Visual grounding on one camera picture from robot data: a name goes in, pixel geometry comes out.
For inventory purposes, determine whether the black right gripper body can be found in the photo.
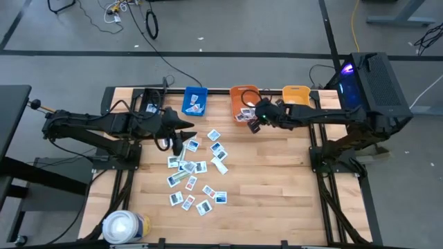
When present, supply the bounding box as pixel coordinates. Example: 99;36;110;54
246;98;278;134

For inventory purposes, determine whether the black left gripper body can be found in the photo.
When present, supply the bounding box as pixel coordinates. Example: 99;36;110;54
159;107;184;156

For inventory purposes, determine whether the orange plastic bin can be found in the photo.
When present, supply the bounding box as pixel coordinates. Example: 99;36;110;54
229;84;264;127

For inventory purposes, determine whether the blue plastic bin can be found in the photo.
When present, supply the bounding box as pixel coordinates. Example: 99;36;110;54
181;86;209;117

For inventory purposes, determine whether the yellow plastic bin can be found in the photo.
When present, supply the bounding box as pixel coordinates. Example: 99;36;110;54
281;85;311;107

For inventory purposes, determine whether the black mesh basket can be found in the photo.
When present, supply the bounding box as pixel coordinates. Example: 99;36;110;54
140;88;166;118

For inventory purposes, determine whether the white tub yellow label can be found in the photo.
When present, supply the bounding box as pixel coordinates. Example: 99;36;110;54
102;210;152;245

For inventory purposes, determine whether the black computer tower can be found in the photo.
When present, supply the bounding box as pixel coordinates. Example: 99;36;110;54
325;51;415;141

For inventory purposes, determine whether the black desk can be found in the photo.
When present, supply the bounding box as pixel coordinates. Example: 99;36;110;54
0;84;89;243

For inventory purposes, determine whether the desk with grey legs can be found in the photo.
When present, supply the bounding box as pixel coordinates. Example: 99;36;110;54
361;0;437;27

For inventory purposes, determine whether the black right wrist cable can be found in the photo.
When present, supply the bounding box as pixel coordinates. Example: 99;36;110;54
240;89;264;109

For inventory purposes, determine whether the long black floor cable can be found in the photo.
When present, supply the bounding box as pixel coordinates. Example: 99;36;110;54
127;0;204;88

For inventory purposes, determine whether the coiled black cable loop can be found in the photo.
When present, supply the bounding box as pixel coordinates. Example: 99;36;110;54
145;8;160;40

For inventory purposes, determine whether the white cable bundle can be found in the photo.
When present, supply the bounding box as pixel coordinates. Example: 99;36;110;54
103;0;139;24

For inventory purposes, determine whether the yellow floor cable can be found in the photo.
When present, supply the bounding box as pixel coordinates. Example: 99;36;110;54
350;0;361;53

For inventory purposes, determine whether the white floor cable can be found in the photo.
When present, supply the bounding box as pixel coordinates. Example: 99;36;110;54
408;74;443;110

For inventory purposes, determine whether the black cable bundle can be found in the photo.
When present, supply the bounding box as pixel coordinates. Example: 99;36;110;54
413;22;443;56

